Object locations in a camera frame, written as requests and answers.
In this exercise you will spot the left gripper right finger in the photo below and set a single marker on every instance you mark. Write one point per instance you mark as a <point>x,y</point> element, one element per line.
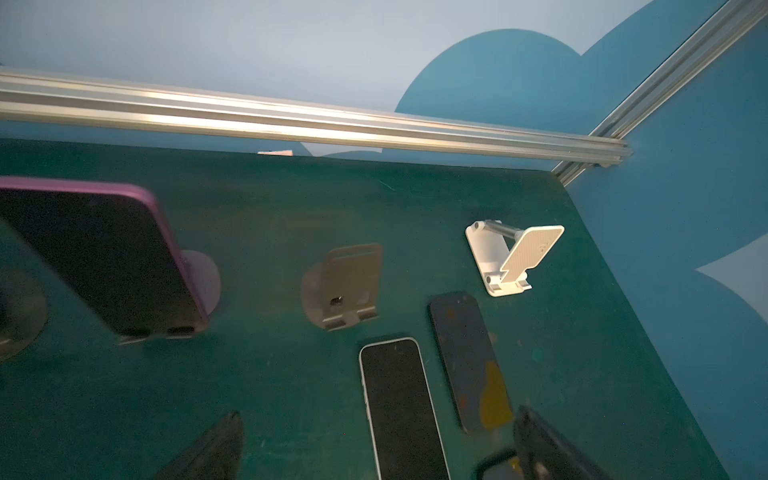
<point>544,453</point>

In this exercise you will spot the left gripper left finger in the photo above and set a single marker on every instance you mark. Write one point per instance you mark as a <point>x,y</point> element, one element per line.
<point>216,454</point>

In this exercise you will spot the phone white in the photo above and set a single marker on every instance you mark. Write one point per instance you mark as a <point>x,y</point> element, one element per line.
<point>477,384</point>

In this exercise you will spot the phone silver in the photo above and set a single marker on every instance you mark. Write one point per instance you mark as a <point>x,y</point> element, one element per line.
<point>405,434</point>

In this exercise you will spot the white stand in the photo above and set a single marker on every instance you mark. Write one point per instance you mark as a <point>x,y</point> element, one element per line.
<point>504,254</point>

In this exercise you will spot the round stand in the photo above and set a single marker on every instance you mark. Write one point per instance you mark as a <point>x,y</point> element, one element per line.
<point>24,312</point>
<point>342,291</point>
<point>205,277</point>

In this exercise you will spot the back left phone purple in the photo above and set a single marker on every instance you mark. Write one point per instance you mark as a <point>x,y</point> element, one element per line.
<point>111,244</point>

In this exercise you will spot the back horizontal aluminium bar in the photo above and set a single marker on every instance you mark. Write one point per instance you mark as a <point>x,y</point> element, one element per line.
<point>111,104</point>

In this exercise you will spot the right aluminium frame post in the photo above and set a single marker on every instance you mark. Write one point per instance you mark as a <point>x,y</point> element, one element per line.
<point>727,25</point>

